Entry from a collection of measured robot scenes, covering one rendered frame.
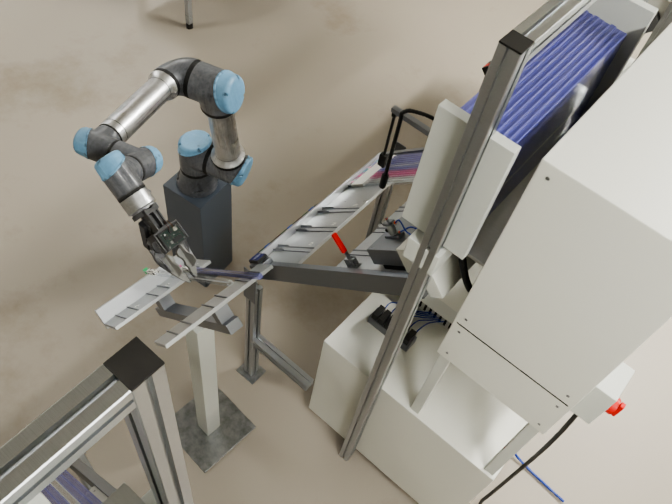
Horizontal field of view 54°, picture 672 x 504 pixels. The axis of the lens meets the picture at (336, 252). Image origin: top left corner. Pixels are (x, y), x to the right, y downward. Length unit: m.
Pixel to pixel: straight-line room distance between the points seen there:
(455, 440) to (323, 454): 0.72
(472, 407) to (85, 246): 1.82
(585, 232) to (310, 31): 3.14
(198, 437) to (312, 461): 0.44
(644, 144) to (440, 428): 1.11
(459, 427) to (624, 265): 1.00
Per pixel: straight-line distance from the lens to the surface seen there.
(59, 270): 3.06
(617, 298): 1.28
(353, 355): 2.10
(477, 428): 2.10
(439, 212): 1.31
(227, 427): 2.63
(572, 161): 1.18
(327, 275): 1.82
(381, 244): 1.68
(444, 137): 1.23
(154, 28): 4.13
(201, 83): 1.99
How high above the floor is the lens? 2.48
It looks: 54 degrees down
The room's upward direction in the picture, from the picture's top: 12 degrees clockwise
